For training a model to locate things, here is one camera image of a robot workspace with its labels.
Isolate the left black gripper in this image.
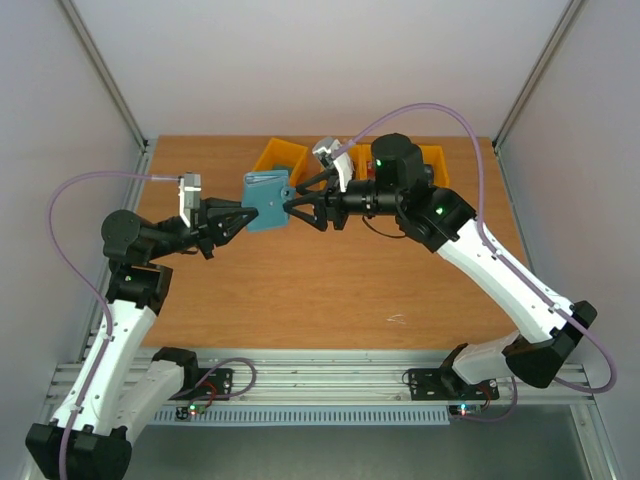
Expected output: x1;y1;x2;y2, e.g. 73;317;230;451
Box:
147;197;259;261

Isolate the blue card holder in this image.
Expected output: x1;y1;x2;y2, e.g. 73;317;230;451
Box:
242;170;295;233

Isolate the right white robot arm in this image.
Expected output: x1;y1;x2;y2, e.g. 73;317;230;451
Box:
283;133;597;397

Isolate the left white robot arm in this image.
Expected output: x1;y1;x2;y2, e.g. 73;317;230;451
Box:
25;198;258;479

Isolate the teal credit card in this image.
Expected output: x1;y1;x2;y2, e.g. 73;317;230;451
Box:
271;163;294;174

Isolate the yellow bin with red card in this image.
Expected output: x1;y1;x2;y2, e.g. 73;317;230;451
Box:
360;144;375;179

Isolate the yellow bin with black card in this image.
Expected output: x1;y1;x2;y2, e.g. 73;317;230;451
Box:
314;140;358;191

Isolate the yellow bin with blue card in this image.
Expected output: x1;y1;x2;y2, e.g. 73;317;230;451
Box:
419;145;450;188

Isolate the single yellow bin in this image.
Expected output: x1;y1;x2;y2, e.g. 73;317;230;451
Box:
253;137;309;186

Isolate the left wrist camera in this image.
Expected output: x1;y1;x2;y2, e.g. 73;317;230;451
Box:
178;172;202;228

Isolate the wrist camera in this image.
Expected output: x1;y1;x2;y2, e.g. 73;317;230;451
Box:
178;172;202;228
312;137;355;193

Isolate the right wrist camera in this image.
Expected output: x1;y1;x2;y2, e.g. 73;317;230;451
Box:
312;137;355;193

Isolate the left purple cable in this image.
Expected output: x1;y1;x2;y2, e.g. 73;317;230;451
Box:
47;169;182;480

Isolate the purple cable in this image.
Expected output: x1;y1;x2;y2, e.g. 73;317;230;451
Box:
47;169;182;480
332;102;619;394

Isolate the aluminium rail base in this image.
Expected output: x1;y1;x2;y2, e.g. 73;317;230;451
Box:
47;347;596;407

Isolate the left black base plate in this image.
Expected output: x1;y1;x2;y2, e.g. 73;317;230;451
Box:
171;368;234;401

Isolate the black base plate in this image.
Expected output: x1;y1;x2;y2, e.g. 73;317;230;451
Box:
171;368;234;401
401;368;500;402

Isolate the grey slotted cable duct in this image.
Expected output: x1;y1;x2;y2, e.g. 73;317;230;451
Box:
150;405;450;427

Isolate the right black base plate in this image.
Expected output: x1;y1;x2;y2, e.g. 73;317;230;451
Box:
401;368;500;402

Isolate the left aluminium frame post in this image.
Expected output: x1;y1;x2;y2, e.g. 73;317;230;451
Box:
56;0;149;152

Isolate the aluminium frame post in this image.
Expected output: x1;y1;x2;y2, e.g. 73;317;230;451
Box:
56;0;149;152
492;0;587;154

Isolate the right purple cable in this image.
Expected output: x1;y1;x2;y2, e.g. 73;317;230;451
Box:
332;102;619;394

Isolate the right aluminium frame post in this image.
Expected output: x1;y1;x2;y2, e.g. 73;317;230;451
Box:
492;0;587;154

